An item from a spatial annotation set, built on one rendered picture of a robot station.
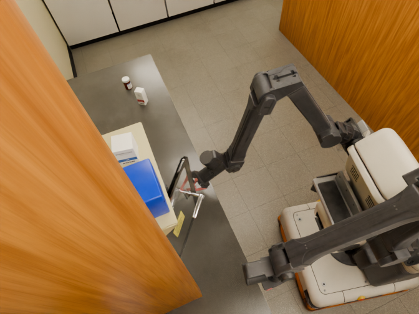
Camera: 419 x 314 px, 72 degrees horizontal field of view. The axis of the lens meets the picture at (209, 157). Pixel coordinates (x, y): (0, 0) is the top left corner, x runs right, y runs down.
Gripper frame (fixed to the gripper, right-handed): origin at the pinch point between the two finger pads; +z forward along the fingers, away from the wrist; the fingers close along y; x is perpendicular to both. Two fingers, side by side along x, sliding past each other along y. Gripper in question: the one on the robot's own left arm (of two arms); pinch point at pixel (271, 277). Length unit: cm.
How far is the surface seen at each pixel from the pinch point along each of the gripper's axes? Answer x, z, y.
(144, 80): -128, 16, 12
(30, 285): -6, -61, 41
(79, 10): -325, 67, 44
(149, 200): -17, -50, 24
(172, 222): -14.7, -40.9, 21.9
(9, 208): -6, -79, 32
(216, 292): -5.0, 16.1, 18.3
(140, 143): -38, -41, 23
